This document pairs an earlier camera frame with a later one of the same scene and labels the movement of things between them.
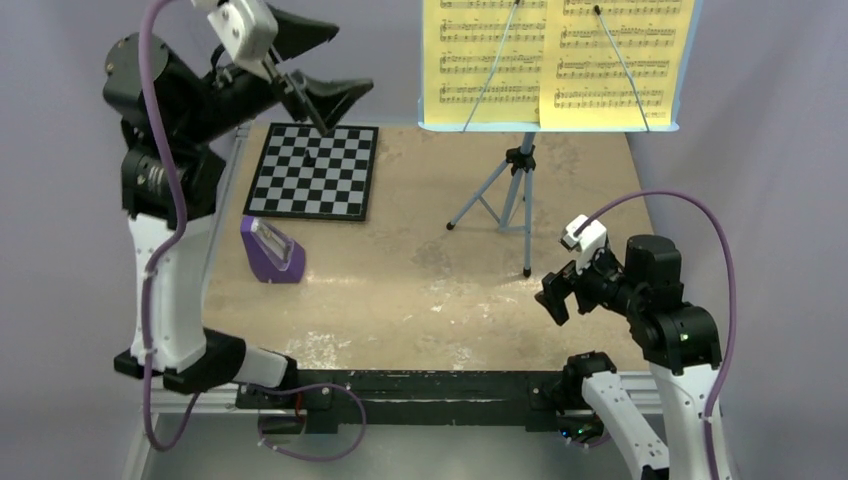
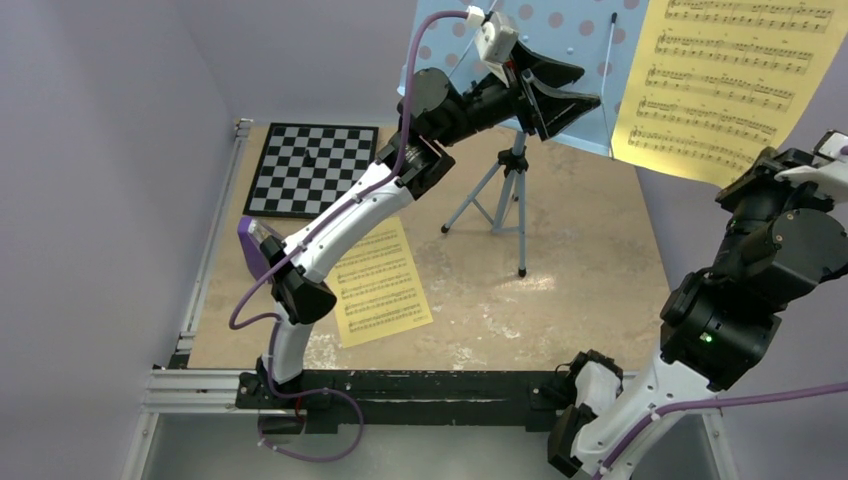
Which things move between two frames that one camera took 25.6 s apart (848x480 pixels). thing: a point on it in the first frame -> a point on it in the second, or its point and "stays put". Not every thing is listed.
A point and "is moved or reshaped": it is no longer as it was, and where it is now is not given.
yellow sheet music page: [459, 40] -> [378, 289]
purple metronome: [262, 266] stays put
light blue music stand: [521, 158] is moved or reshaped
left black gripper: [325, 100] -> [550, 110]
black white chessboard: [303, 173] stays put
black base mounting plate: [423, 398] stays put
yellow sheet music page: [582, 86] -> [712, 83]
